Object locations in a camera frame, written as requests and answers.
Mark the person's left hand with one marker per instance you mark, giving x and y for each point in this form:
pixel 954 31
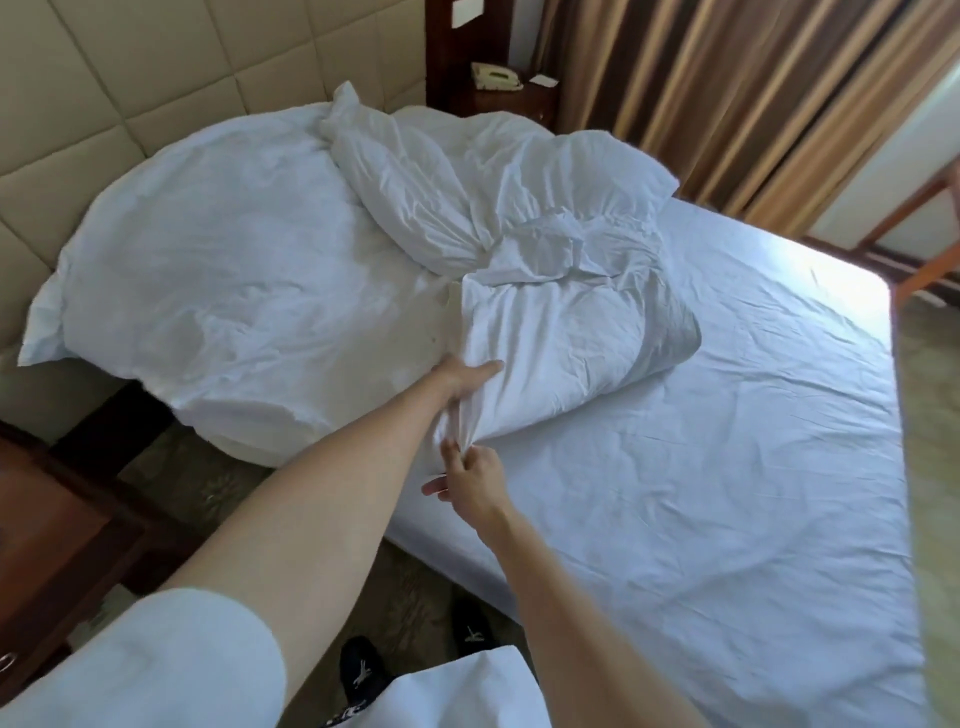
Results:
pixel 459 379

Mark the beige telephone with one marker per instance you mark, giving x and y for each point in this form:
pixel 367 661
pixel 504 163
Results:
pixel 496 76

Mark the crumpled white pillow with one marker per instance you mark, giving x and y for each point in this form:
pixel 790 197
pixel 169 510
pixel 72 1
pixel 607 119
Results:
pixel 480 180

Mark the bed with white sheet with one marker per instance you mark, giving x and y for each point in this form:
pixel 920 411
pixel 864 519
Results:
pixel 675 450

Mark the dark wooden nightstand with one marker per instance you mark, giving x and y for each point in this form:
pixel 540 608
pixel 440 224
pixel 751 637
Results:
pixel 491 67

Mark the beige padded headboard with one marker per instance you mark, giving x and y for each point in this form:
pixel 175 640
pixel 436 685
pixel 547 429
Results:
pixel 150 105

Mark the brown striped curtain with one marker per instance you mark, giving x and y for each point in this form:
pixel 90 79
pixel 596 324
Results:
pixel 735 97

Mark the dark wooden bedside cabinet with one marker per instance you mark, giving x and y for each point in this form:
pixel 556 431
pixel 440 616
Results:
pixel 67 555

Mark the person's right black shoe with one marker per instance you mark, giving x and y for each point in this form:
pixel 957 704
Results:
pixel 474 628

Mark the large white pillow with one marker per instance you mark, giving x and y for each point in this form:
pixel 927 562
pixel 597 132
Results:
pixel 225 277

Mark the person's white shirt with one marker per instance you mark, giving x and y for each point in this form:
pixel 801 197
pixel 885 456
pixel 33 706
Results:
pixel 225 675

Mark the person's right forearm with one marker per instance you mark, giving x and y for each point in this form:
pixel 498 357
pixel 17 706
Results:
pixel 577 615

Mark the white duvet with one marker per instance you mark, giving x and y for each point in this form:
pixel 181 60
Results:
pixel 555 330

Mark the person's left black shoe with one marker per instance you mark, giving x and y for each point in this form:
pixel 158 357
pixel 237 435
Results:
pixel 363 679

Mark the person's left forearm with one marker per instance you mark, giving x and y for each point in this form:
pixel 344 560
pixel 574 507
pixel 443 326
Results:
pixel 315 517

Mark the wooden chair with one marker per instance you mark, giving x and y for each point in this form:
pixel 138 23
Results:
pixel 919 240

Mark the person's right hand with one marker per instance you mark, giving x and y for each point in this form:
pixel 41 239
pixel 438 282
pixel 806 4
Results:
pixel 474 474

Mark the person's black shoe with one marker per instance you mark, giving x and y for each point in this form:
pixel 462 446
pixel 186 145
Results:
pixel 363 679
pixel 474 628

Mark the white card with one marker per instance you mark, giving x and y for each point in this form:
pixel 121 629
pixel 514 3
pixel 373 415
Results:
pixel 543 79

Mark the person's right thumb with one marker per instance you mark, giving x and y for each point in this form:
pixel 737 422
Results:
pixel 451 452

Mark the person's left thumb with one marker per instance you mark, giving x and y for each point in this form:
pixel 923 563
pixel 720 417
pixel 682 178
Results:
pixel 480 369

